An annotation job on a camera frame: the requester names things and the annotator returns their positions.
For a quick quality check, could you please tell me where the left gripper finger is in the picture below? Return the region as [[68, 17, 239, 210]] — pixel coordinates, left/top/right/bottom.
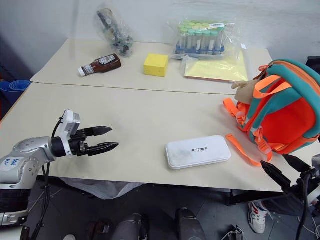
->
[[83, 126, 113, 138], [87, 141, 120, 156]]

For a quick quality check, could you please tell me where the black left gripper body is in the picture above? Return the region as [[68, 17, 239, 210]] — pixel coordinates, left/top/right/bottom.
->
[[67, 128, 92, 158]]

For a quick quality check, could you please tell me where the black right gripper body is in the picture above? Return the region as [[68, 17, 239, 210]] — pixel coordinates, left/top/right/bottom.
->
[[289, 166, 320, 195]]

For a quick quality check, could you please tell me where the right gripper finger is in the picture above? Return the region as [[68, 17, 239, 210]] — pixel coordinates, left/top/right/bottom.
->
[[282, 153, 313, 174], [260, 159, 293, 193]]

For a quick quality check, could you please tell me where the orange and teal backpack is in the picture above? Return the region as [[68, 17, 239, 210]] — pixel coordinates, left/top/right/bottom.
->
[[222, 58, 320, 168]]

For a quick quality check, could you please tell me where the white rectangular case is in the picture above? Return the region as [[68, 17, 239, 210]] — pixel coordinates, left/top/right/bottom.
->
[[164, 134, 232, 171]]

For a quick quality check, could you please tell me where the grey trouser leg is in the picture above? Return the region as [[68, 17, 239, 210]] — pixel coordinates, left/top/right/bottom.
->
[[262, 192, 305, 217]]

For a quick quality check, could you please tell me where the translucent plastic sheet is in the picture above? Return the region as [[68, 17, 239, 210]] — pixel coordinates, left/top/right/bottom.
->
[[58, 176, 148, 201]]

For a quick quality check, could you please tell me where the white and red sneaker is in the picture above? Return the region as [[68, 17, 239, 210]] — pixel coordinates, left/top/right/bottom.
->
[[247, 200, 270, 235]]

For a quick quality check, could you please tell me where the brown sauce bottle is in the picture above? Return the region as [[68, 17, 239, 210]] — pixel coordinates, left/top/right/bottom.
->
[[77, 53, 123, 77]]

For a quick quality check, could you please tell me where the dark rounded shape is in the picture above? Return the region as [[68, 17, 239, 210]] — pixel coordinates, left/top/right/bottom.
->
[[174, 207, 207, 240], [111, 212, 150, 240]]

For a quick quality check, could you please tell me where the yellow sponge block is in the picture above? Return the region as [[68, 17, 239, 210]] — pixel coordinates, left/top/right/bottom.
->
[[143, 53, 169, 78]]

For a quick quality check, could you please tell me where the beige plush toy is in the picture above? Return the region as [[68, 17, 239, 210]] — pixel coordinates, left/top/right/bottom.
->
[[231, 79, 258, 105]]

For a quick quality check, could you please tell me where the clear bag of dark parts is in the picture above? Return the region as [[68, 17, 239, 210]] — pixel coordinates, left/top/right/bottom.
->
[[93, 7, 135, 59]]

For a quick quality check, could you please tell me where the black chair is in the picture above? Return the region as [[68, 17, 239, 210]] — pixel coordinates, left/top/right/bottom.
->
[[306, 56, 320, 75]]

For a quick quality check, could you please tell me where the yellow paper in plastic sleeve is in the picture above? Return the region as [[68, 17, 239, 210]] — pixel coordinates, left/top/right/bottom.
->
[[180, 46, 250, 84]]

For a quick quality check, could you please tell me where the clear bag of test tubes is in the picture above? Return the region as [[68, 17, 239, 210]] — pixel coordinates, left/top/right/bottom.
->
[[166, 19, 237, 61]]

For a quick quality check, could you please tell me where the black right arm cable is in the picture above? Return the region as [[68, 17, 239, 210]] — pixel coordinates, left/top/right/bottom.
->
[[295, 172, 312, 240]]

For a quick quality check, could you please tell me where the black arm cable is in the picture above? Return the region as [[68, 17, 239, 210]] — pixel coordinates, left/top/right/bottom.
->
[[21, 116, 66, 240], [295, 172, 312, 240]]

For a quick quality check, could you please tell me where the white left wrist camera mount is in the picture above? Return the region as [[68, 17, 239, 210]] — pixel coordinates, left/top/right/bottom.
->
[[59, 109, 81, 157]]

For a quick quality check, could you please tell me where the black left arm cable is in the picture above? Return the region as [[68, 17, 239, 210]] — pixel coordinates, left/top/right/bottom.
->
[[21, 116, 66, 240]]

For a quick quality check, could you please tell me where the black table frame bar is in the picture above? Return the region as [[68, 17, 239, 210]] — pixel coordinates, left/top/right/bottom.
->
[[228, 188, 285, 207]]

